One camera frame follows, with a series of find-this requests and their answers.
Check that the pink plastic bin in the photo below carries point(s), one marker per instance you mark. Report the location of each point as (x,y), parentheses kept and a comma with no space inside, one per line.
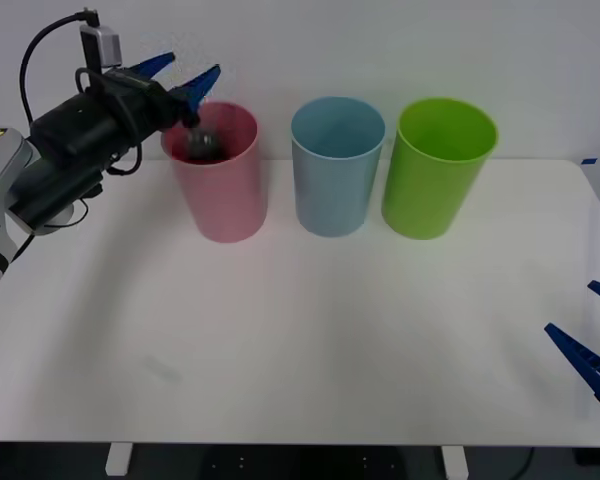
(230,200)

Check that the green plastic bin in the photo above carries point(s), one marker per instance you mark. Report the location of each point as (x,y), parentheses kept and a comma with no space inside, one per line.
(430,195)

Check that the pale blue plastic bin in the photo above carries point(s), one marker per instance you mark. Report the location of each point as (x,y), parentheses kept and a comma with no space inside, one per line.
(332,195)

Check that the dark drink can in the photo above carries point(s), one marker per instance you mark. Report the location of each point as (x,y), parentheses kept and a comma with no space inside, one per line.
(202,145)

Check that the white table leg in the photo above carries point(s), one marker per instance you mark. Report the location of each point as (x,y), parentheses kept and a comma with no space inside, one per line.
(454,462)
(118,460)

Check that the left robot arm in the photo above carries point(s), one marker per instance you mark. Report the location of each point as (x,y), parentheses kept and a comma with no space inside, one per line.
(55,190)

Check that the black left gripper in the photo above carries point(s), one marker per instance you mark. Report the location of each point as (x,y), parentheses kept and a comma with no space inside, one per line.
(140,107)

